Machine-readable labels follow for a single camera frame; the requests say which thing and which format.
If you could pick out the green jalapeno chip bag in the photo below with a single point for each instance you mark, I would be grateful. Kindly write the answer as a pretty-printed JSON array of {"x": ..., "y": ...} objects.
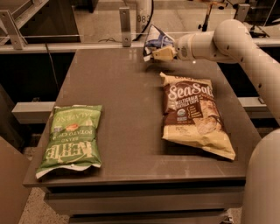
[{"x": 72, "y": 141}]

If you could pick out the brown sea salt chip bag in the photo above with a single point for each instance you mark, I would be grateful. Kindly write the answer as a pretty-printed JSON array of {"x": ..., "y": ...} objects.
[{"x": 191, "y": 116}]

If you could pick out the right metal bracket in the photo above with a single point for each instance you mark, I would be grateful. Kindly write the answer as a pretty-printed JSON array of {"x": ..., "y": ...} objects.
[{"x": 241, "y": 11}]

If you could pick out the blue chip bag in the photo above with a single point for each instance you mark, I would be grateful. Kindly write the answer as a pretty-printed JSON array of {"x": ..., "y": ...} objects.
[{"x": 155, "y": 38}]

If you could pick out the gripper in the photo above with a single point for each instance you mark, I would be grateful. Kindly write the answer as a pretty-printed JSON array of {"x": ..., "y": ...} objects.
[{"x": 181, "y": 50}]

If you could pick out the middle metal bracket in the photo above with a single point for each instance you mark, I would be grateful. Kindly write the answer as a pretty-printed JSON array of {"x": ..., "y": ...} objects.
[{"x": 124, "y": 13}]

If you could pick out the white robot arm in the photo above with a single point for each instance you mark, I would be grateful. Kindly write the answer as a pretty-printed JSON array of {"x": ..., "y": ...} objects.
[{"x": 231, "y": 40}]

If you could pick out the metal bracket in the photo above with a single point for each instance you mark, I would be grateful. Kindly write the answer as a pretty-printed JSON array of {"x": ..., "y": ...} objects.
[
  {"x": 124, "y": 13},
  {"x": 16, "y": 39},
  {"x": 241, "y": 11}
]

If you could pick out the white cylinder post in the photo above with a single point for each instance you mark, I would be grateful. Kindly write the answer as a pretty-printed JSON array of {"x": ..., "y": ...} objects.
[{"x": 143, "y": 14}]

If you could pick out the left metal bracket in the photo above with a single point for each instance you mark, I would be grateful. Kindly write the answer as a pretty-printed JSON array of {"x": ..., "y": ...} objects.
[{"x": 16, "y": 39}]

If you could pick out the black handled tool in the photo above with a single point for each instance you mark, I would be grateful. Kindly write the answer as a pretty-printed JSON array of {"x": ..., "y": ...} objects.
[{"x": 210, "y": 4}]

